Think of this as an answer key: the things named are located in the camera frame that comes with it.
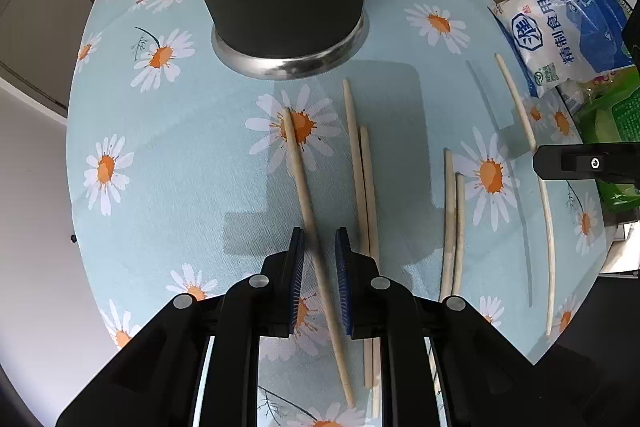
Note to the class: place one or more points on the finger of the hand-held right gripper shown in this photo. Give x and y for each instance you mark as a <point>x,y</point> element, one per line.
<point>575,163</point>

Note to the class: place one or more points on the white pink packet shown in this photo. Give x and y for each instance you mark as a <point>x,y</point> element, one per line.
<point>580,94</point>

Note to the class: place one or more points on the blue daisy tablecloth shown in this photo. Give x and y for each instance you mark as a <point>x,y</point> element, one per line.
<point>175,187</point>

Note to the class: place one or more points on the green sugar bag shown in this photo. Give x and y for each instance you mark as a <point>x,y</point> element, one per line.
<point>620,117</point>

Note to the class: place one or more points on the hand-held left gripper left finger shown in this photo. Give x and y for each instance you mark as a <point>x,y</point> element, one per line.
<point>297,277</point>

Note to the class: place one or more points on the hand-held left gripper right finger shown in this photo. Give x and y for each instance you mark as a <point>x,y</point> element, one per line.
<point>342,277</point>

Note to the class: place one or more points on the light bamboo chopstick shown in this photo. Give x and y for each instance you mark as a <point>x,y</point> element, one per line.
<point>515,92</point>
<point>300,167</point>

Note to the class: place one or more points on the white blue salt bag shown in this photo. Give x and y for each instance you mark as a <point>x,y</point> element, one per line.
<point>575,32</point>

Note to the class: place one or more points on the group of wooden chopsticks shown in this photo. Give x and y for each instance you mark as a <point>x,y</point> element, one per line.
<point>352,132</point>

